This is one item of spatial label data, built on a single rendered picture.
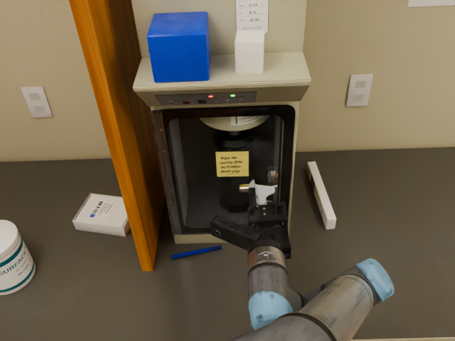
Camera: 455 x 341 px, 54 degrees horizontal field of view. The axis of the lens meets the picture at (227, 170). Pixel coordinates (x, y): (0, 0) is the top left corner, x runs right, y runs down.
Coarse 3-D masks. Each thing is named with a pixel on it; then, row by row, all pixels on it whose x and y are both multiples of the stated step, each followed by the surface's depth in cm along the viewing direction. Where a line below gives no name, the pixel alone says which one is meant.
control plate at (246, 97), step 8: (160, 96) 83; (168, 96) 84; (176, 96) 84; (184, 96) 84; (192, 96) 84; (200, 96) 84; (216, 96) 85; (224, 96) 85; (240, 96) 85; (248, 96) 86; (168, 104) 90; (176, 104) 90; (184, 104) 91; (192, 104) 91
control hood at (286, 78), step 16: (144, 64) 85; (224, 64) 84; (272, 64) 83; (288, 64) 83; (304, 64) 83; (144, 80) 81; (224, 80) 79; (240, 80) 79; (256, 80) 79; (272, 80) 79; (288, 80) 79; (304, 80) 79; (144, 96) 83; (256, 96) 86; (272, 96) 86; (288, 96) 87
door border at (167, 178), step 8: (160, 112) 95; (160, 120) 96; (160, 128) 97; (160, 136) 99; (160, 144) 100; (160, 152) 102; (168, 152) 102; (168, 160) 103; (160, 168) 105; (168, 168) 105; (168, 176) 107; (168, 184) 108; (168, 192) 110; (168, 200) 112; (168, 208) 113; (176, 208) 114; (176, 216) 116; (176, 224) 118; (176, 232) 120
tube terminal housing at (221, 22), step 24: (144, 0) 80; (168, 0) 80; (192, 0) 80; (216, 0) 80; (288, 0) 80; (144, 24) 83; (216, 24) 83; (288, 24) 83; (144, 48) 86; (216, 48) 87; (264, 48) 87; (288, 48) 87; (288, 216) 117; (192, 240) 124; (216, 240) 124
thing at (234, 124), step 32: (192, 128) 98; (224, 128) 98; (256, 128) 98; (288, 128) 98; (192, 160) 103; (256, 160) 104; (288, 160) 104; (192, 192) 110; (224, 192) 110; (288, 192) 110; (192, 224) 118
